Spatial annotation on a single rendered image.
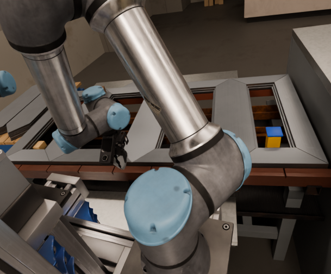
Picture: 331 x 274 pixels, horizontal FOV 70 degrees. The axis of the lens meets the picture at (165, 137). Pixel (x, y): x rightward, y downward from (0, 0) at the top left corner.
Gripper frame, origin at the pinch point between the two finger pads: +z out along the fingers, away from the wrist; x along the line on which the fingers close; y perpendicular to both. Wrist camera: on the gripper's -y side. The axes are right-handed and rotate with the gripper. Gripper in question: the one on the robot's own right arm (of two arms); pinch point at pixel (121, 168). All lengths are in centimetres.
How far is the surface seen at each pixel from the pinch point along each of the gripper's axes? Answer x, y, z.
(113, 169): 8.3, 5.7, 7.4
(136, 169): -2.6, 6.0, 7.5
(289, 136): -69, 26, 7
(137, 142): 1.0, 22.0, 5.2
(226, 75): -42, 108, 15
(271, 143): -61, 21, 6
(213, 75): -32, 110, 15
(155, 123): -4.8, 37.3, 5.2
